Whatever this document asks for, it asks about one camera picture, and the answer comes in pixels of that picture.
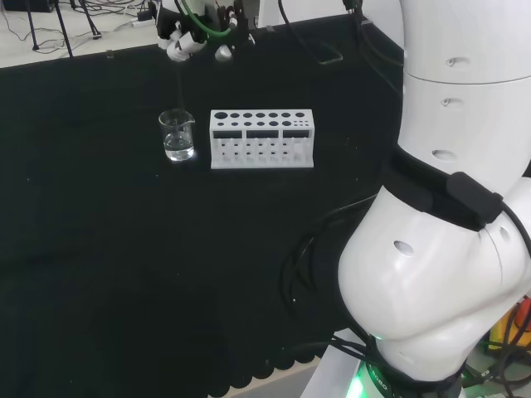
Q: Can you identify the black wrist camera with silver lens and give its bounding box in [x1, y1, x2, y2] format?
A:
[213, 0, 257, 63]

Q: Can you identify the white test tube rack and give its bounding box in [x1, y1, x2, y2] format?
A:
[209, 108, 315, 171]

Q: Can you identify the black cable bundle at base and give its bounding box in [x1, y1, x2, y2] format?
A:
[281, 193, 382, 374]

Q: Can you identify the black bench cloth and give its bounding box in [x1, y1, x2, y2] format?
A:
[0, 12, 406, 398]

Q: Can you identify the small glass beaker with water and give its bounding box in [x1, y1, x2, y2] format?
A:
[158, 108, 197, 163]

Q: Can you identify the black tripod leg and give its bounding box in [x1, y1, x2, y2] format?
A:
[53, 0, 75, 59]
[24, 0, 41, 52]
[80, 0, 103, 41]

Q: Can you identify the yellow stop button box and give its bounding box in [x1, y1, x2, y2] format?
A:
[486, 296, 531, 354]

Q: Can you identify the clear glass stirring rod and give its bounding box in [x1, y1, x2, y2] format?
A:
[175, 57, 187, 125]

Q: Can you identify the looping black arm cable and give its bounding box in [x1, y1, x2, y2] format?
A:
[276, 0, 345, 66]

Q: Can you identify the black box on floor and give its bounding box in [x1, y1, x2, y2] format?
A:
[2, 0, 54, 13]

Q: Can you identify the green cable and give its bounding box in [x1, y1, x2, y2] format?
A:
[173, 0, 233, 39]

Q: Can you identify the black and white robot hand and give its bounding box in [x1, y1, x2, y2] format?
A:
[155, 0, 217, 64]

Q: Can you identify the white power strip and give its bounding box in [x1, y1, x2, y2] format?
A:
[131, 11, 161, 29]

